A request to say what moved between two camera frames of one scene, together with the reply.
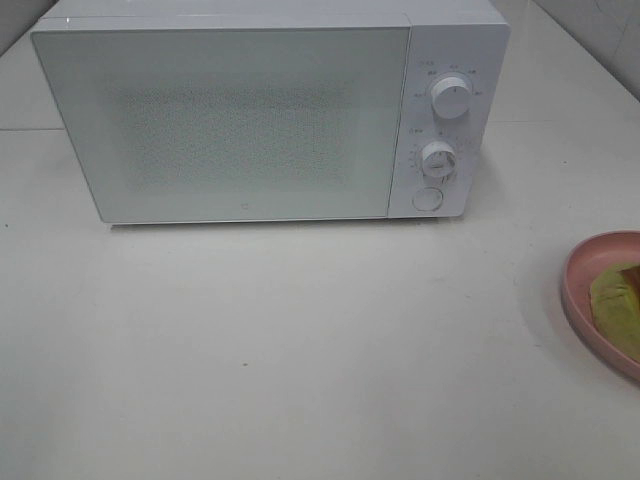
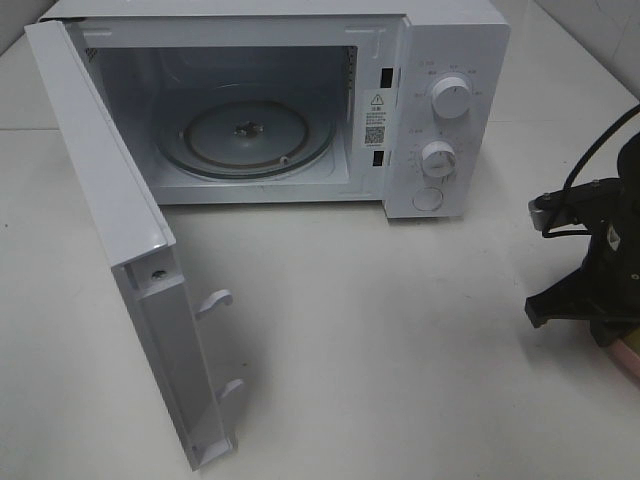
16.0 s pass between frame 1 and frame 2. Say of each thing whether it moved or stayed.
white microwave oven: moved
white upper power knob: stayed
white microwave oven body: stayed
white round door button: stayed
